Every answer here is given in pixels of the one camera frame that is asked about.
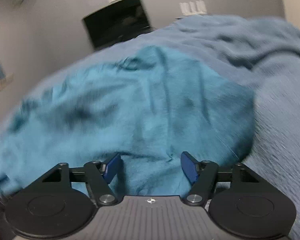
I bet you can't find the white router with antennas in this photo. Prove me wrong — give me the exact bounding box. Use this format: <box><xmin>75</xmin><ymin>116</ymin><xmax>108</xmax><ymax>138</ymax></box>
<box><xmin>179</xmin><ymin>0</ymin><xmax>207</xmax><ymax>15</ymax></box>

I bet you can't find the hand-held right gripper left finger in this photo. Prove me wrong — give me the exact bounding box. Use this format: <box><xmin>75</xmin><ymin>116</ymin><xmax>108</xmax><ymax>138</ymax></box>
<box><xmin>41</xmin><ymin>152</ymin><xmax>122</xmax><ymax>207</ymax></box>

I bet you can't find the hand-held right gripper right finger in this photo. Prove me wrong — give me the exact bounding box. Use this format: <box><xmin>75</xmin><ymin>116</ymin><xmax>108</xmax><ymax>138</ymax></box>
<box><xmin>180</xmin><ymin>151</ymin><xmax>263</xmax><ymax>205</ymax></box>

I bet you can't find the teal zip-up jacket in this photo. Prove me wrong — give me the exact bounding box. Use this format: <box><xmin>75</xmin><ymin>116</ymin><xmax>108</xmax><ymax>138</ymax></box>
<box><xmin>0</xmin><ymin>45</ymin><xmax>256</xmax><ymax>198</ymax></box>

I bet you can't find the black flat screen monitor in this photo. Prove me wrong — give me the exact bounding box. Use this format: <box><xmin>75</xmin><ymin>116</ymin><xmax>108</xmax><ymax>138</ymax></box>
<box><xmin>81</xmin><ymin>0</ymin><xmax>153</xmax><ymax>51</ymax></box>

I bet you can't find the blue bed blanket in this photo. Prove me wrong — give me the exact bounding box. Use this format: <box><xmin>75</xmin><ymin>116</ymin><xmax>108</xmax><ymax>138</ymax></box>
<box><xmin>0</xmin><ymin>14</ymin><xmax>300</xmax><ymax>240</ymax></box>

